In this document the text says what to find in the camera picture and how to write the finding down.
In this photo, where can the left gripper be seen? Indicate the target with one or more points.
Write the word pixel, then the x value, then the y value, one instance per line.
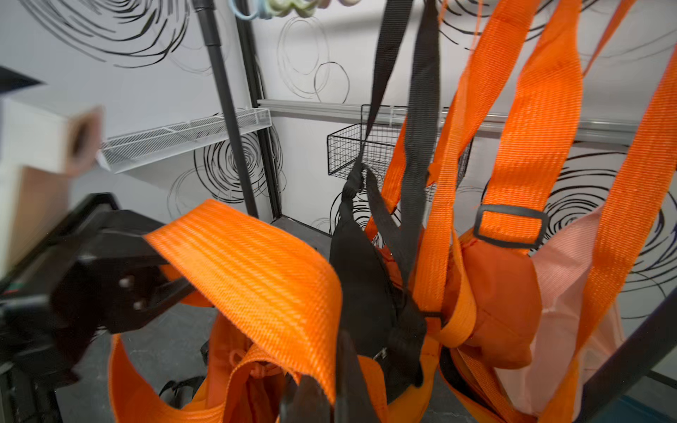
pixel 94 271

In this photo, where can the orange sling bag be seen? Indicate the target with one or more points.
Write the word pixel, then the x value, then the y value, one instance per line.
pixel 626 219

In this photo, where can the black sling bag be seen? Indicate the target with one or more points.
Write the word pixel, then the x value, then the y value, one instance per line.
pixel 383 321

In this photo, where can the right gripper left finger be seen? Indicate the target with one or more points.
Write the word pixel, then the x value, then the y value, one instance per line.
pixel 304 402

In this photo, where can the pink sling bag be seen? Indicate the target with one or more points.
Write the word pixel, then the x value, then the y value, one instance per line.
pixel 563 266

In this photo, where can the white mesh wall shelf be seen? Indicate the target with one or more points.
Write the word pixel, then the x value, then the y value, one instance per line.
pixel 138 149

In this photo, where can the white hook middle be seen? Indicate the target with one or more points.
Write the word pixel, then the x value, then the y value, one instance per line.
pixel 323 4

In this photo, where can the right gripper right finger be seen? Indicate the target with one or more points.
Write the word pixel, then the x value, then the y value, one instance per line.
pixel 353 402

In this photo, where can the light green hook left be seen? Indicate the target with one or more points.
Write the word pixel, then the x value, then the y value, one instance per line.
pixel 281 8

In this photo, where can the light blue hook leftmost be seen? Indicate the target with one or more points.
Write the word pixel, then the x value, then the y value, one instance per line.
pixel 247 10

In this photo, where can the black wire basket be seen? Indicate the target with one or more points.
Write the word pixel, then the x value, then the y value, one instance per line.
pixel 344 145

